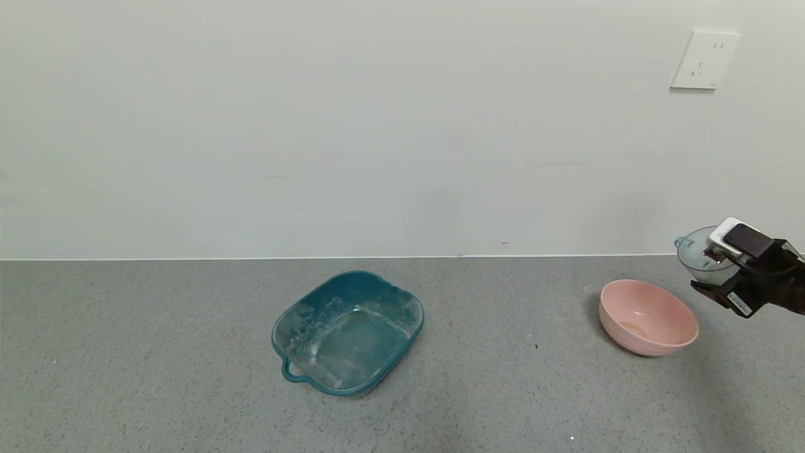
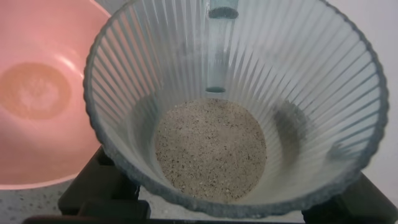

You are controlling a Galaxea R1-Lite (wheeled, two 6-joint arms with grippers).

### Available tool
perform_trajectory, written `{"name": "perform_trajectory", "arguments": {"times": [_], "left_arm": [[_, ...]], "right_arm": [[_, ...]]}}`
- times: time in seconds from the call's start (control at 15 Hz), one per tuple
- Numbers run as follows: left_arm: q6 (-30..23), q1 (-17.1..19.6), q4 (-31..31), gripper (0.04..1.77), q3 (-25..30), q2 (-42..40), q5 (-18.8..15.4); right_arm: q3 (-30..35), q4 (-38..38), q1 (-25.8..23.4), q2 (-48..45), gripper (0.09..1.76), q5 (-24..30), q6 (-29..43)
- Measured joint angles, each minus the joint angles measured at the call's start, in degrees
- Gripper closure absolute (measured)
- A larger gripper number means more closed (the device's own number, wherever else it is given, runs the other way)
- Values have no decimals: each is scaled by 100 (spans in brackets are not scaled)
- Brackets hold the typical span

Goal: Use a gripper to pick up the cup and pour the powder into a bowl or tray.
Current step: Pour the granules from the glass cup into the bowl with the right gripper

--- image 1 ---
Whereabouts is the white wall socket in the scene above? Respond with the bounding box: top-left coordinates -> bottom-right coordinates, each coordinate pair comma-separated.
670,30 -> 741,91

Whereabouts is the clear ribbed plastic cup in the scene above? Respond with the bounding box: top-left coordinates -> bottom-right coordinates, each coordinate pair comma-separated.
674,226 -> 740,285

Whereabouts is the teal plastic tray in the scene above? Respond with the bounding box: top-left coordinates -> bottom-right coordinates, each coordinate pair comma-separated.
272,271 -> 425,397

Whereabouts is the pink bowl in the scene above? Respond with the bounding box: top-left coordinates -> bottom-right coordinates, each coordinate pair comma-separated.
598,279 -> 700,358

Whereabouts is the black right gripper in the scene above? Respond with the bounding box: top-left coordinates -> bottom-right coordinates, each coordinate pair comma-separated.
690,252 -> 805,319

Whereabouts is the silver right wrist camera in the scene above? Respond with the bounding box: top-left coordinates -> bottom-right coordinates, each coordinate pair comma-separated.
703,216 -> 774,265

